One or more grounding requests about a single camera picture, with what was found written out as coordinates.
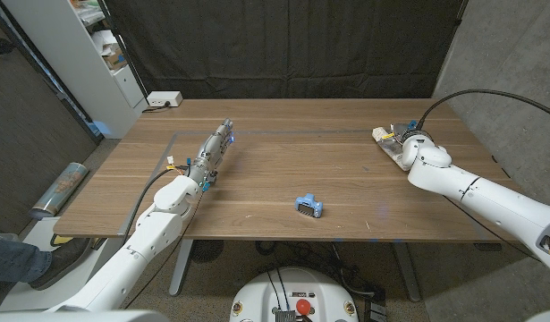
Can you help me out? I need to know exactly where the white floral pen bag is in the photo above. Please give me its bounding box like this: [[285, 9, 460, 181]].
[[371, 126, 412, 172]]

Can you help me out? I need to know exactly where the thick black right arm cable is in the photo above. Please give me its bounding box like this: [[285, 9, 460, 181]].
[[415, 88, 550, 131]]

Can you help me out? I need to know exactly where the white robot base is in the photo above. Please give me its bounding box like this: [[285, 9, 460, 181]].
[[229, 267, 360, 322]]

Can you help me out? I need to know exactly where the black power cord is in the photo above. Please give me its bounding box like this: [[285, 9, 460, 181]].
[[142, 101, 173, 113]]

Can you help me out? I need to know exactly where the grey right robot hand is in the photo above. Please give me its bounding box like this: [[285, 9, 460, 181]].
[[389, 123, 412, 147]]

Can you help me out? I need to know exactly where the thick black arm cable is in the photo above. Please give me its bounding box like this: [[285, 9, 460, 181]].
[[122, 165, 189, 245], [415, 88, 550, 131]]

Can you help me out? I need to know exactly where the white floor board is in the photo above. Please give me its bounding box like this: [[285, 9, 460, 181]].
[[0, 216, 119, 312]]

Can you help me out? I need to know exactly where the blue toy camera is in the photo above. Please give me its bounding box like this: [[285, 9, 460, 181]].
[[294, 193, 324, 219]]

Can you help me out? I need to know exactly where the black round floor object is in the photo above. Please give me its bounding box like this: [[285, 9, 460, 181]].
[[191, 240, 225, 264]]

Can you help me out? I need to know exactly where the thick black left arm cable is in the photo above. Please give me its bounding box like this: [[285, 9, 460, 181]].
[[122, 165, 189, 245]]

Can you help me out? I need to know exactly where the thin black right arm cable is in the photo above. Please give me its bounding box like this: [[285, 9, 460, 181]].
[[444, 196, 542, 263]]

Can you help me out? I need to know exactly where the grey table leg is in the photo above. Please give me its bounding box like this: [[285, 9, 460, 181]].
[[168, 239, 195, 297], [393, 241, 422, 303]]

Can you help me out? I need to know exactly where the cardboard box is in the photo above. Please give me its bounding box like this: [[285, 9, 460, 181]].
[[102, 44, 128, 71]]

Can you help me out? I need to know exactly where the white shelf cabinet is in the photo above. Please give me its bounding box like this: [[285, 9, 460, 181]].
[[1, 0, 149, 140]]

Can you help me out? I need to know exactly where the blue jeans leg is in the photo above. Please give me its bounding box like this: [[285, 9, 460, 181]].
[[0, 232, 52, 284]]

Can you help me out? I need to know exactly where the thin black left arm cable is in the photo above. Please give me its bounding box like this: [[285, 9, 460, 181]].
[[124, 190, 207, 310]]

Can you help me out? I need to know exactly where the black backdrop curtain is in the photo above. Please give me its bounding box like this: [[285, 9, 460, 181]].
[[102, 0, 468, 100]]

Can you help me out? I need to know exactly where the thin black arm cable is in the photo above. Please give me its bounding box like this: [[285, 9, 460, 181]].
[[124, 190, 207, 310], [444, 196, 542, 263]]

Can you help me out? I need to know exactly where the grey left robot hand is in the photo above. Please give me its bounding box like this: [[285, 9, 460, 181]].
[[191, 117, 235, 184]]

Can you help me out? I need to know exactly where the black shoe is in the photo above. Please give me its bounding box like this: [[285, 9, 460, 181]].
[[28, 236, 91, 291]]

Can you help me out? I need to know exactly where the white power strip box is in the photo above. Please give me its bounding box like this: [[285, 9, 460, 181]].
[[147, 90, 184, 108]]

